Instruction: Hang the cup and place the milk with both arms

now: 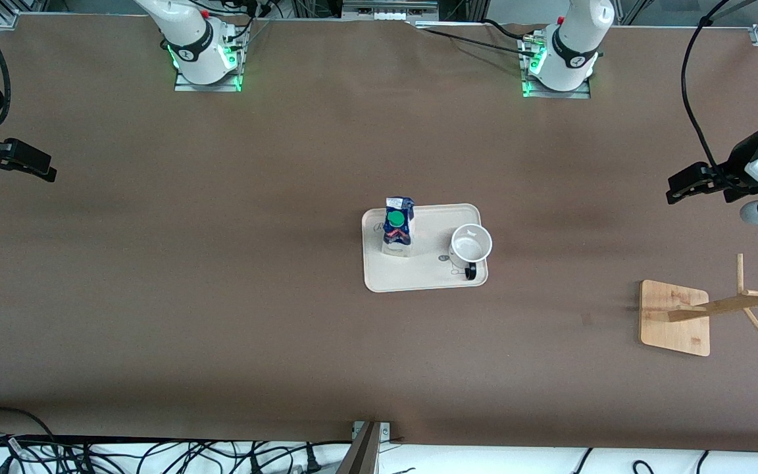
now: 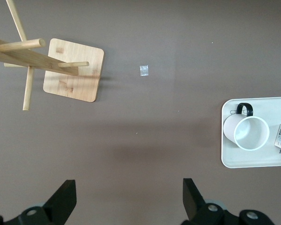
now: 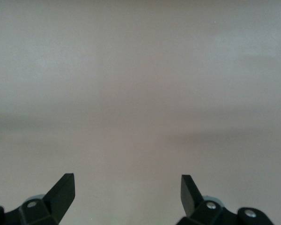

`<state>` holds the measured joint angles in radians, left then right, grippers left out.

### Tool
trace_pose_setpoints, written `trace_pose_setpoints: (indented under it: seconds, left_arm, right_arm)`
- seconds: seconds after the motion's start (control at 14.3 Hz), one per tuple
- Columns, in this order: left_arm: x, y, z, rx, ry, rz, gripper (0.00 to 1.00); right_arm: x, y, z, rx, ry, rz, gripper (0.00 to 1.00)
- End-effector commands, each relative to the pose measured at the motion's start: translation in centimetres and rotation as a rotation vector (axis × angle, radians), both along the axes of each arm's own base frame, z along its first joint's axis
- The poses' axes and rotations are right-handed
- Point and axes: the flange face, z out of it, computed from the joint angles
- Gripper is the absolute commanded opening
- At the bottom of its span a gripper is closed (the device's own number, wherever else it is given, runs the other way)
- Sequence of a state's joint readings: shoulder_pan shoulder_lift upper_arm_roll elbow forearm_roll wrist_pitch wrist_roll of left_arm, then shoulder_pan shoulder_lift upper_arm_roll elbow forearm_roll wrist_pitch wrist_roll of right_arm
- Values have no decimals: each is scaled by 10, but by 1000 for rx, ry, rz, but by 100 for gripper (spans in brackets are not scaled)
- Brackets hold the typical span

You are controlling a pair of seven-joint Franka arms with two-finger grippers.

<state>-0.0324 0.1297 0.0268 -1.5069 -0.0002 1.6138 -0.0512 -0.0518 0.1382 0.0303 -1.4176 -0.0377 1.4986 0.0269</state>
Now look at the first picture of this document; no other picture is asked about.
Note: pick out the blue milk carton green cap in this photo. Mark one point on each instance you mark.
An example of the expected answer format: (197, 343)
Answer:
(397, 230)

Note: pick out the aluminium post with bracket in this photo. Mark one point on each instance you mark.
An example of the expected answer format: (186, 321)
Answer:
(364, 454)

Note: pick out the cream tray rabbit print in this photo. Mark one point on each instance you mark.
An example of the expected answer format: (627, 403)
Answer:
(431, 271)

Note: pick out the wooden mug tree rack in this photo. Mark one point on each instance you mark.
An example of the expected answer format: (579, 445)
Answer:
(675, 329)

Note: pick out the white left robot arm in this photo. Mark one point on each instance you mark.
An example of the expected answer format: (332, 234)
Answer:
(573, 52)

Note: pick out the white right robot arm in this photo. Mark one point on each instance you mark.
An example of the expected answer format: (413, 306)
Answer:
(191, 46)

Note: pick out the grey power strip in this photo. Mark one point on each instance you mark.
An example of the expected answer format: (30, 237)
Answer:
(389, 12)

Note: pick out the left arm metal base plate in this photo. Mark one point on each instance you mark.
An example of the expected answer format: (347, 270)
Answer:
(556, 94)

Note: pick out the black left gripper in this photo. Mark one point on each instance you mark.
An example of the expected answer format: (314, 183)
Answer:
(737, 162)

